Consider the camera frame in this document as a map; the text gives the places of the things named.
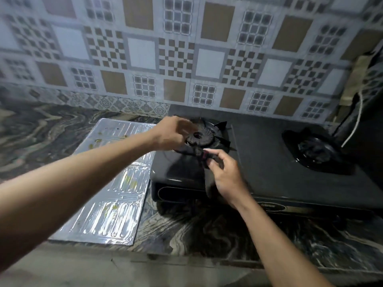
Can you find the person's left hand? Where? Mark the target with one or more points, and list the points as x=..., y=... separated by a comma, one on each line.
x=167, y=132

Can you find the person's right hand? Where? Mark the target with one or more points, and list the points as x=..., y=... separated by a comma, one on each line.
x=229, y=179

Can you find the person's left fingers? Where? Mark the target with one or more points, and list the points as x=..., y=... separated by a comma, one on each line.
x=185, y=128

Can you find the person's right thumb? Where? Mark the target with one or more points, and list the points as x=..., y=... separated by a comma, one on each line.
x=213, y=167

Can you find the black cleaning cloth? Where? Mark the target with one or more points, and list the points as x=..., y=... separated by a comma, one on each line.
x=209, y=183

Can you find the person's left forearm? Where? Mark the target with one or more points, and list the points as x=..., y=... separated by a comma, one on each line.
x=74, y=179

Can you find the person's right forearm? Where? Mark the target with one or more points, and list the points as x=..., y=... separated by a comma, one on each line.
x=278, y=245

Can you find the black round burner head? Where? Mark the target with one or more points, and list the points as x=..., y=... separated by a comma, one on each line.
x=201, y=137

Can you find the black pan support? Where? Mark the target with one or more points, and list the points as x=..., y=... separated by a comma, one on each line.
x=223, y=137

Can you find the black two-burner gas stove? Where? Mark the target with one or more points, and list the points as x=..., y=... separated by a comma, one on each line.
x=269, y=167

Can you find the silver embossed foil sheet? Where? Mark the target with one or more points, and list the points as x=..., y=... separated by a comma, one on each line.
x=116, y=200

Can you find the black burner with pan support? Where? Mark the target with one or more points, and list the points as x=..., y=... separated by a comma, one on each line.
x=317, y=152

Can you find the dark appliance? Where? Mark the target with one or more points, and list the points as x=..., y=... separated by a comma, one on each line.
x=369, y=137

